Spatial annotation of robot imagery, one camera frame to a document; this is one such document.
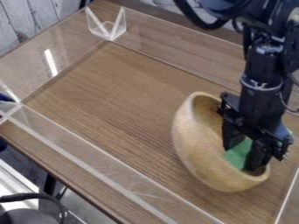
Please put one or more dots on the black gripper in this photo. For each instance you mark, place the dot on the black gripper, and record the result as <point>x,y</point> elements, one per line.
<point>236,124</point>

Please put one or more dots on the brown wooden bowl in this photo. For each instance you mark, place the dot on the brown wooden bowl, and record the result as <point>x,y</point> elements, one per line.
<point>196,140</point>

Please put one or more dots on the green rectangular block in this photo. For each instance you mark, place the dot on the green rectangular block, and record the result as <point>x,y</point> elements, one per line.
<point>238,156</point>

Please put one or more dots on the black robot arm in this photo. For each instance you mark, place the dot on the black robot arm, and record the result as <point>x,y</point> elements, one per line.
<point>252,114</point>

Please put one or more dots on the clear acrylic tray walls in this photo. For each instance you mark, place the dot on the clear acrylic tray walls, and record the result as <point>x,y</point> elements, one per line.
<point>97,84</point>

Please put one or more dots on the black table leg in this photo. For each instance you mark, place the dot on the black table leg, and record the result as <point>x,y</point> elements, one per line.
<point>49,185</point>

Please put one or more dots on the blue object at edge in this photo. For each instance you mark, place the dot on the blue object at edge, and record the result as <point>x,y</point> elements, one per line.
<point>5,98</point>

